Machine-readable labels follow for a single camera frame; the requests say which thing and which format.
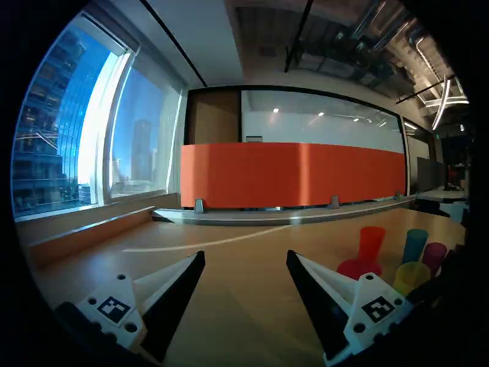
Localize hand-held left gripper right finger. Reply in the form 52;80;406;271
285;250;415;365

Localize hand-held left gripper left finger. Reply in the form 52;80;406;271
75;250;207;364

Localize red plastic cup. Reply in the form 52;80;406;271
336;258;383;281

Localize yellow plastic cup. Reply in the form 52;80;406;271
392;261;432;296

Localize orange plastic cup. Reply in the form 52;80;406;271
359;226;386;265

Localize blue plastic cup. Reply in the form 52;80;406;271
402;228;429;265

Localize pink plastic cup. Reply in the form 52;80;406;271
421;242;448;278

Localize grey desk screen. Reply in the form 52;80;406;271
416;157;447;193

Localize red desk screen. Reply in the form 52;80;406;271
152;141;415;226

